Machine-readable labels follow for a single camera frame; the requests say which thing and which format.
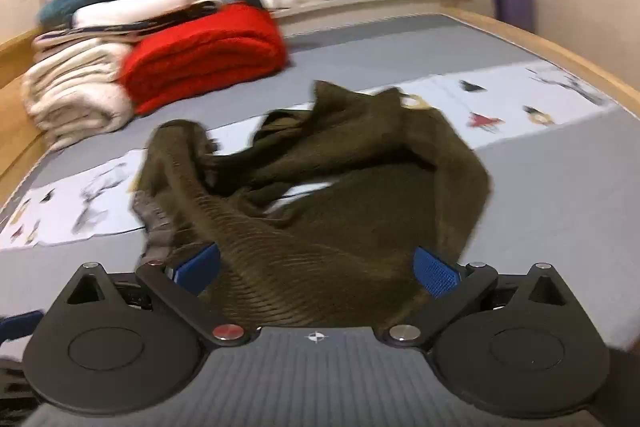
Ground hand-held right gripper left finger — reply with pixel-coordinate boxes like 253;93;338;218
64;243;258;348

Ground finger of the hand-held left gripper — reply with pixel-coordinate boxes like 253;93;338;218
0;311;45;344

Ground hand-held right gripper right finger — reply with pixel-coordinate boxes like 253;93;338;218
375;247;576;350

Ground olive green corduroy pants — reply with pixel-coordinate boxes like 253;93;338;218
131;80;493;329

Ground red folded blanket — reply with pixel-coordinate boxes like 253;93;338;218
118;3;288;115

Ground cream folded blanket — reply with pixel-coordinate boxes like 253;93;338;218
21;41;136;152

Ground white folded cloth with stripes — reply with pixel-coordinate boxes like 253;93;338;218
32;0;226;52

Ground white folded blanket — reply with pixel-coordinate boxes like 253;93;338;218
72;0;223;30

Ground window sill ledge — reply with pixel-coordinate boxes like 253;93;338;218
270;0;473;38

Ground purple box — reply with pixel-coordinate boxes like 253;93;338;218
492;0;536;32

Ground wooden bed frame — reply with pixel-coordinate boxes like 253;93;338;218
0;4;640;202

